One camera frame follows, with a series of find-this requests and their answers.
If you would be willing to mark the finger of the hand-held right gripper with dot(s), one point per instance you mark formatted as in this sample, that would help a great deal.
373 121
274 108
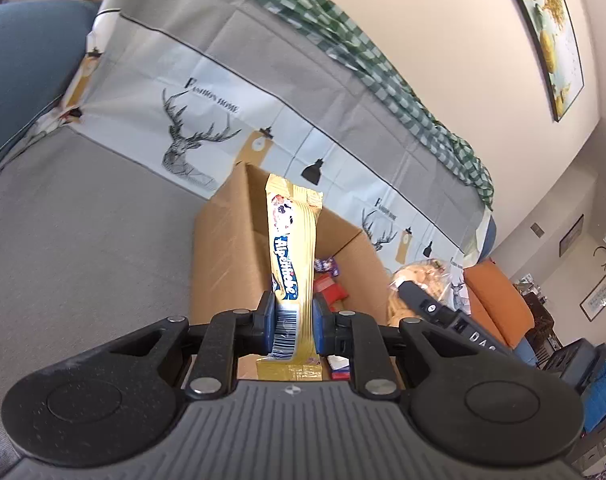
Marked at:
425 304

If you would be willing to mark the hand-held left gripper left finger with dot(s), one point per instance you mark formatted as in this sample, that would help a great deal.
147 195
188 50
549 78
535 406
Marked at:
269 325

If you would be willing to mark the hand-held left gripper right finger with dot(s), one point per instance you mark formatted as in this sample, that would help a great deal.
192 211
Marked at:
320 325

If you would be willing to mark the clear cookie bag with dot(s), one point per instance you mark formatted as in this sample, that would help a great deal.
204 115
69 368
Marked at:
425 275

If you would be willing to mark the purple snack packet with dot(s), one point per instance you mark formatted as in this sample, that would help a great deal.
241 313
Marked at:
327 265

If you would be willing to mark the yellow bar packet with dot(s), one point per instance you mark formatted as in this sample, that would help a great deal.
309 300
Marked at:
293 250

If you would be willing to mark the cardboard box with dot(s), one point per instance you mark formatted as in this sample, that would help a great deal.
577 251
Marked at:
223 250

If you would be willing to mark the orange cushion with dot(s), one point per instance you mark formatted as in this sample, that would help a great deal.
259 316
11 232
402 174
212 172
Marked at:
495 300

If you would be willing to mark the red white snack packet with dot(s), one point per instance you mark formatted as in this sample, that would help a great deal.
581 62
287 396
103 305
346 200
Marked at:
339 367

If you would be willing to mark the dark wooden cabinet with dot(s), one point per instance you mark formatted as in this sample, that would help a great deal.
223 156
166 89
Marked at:
538 320

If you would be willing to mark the blue sofa cushion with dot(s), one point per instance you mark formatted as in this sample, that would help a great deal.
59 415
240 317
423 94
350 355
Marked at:
487 237

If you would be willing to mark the dark grey crate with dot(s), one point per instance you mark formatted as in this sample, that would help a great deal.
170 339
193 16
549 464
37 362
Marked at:
575 362

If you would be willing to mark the blue cloth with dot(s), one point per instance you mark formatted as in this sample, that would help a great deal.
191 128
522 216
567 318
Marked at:
605 395

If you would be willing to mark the deer printed sofa cover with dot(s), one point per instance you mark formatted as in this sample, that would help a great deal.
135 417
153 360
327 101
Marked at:
133 200

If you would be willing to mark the green checked cloth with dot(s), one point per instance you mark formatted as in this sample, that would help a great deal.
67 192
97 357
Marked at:
363 60

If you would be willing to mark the dark blue cushion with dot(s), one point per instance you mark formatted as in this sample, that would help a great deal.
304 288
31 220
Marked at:
23 70

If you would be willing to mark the grey wall switch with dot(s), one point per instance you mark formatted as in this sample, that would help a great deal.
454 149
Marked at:
537 230

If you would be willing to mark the white text picture frame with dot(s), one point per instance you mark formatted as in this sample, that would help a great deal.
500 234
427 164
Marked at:
598 299

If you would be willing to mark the small dark picture frame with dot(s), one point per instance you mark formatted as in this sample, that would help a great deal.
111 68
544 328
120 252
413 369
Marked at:
571 236

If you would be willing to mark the yellow fruit wall picture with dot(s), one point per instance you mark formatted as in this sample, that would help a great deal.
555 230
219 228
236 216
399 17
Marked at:
548 30

